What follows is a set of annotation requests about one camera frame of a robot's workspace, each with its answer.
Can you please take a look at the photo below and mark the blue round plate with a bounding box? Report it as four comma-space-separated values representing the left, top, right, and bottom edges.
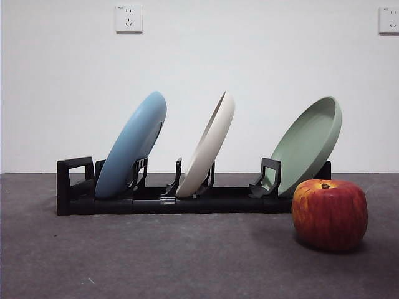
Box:
94, 91, 168, 199

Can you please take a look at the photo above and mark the red yellow apple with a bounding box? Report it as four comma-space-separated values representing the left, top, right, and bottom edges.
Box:
291, 179, 368, 252

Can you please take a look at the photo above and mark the cream white round plate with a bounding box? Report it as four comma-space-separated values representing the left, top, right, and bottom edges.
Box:
175, 90, 236, 198

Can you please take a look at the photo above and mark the pale green round plate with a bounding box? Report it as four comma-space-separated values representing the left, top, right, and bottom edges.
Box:
270, 95, 343, 198

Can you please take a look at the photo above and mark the black plastic plate rack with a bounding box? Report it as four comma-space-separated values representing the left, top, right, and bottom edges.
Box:
56, 156, 332, 216

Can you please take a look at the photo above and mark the white wall socket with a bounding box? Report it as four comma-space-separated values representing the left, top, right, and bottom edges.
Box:
378, 6, 399, 35
115, 4, 143, 34

